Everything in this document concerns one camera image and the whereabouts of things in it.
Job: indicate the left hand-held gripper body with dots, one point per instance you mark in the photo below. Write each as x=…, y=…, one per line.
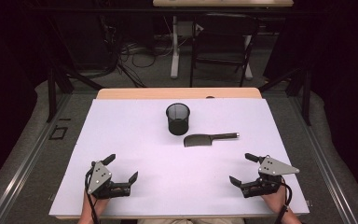
x=99, y=177

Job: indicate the person's right hand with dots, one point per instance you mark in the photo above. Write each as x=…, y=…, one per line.
x=278, y=202

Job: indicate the black chair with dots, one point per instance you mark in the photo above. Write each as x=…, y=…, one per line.
x=223, y=37

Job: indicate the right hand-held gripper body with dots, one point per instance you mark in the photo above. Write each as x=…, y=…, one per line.
x=273, y=168

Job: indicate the aluminium floor rail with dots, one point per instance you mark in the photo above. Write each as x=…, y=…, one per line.
x=28, y=161
x=323, y=161

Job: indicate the dark brown comb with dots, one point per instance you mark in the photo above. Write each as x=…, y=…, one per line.
x=199, y=140

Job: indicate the black curtain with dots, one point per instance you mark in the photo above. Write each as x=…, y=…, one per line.
x=6, y=93
x=345, y=77

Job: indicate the black equipment cabinet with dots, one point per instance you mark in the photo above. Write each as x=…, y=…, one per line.
x=84, y=40

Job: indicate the white table board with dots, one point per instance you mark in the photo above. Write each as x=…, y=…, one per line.
x=174, y=186

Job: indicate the black mesh cup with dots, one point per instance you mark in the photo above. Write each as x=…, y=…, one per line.
x=178, y=124

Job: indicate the wooden table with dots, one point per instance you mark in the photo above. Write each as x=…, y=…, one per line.
x=167, y=93

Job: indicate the person's left hand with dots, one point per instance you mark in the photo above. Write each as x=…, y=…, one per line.
x=94, y=206

